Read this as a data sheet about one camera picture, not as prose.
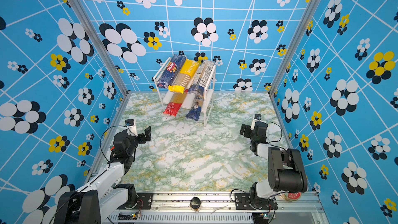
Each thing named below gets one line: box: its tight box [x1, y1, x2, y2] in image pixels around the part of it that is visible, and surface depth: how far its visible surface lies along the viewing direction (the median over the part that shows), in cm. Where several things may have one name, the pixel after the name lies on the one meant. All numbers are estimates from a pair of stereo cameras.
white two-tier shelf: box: [153, 57, 217, 127], surface depth 82 cm
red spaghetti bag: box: [162, 92, 188, 117], surface depth 91 cm
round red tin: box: [281, 191, 302, 202], surface depth 74 cm
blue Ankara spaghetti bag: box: [185, 101, 202, 122], surface depth 86 cm
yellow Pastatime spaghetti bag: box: [167, 59, 199, 94], surface depth 80 cm
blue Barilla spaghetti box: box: [157, 54, 187, 90], surface depth 81 cm
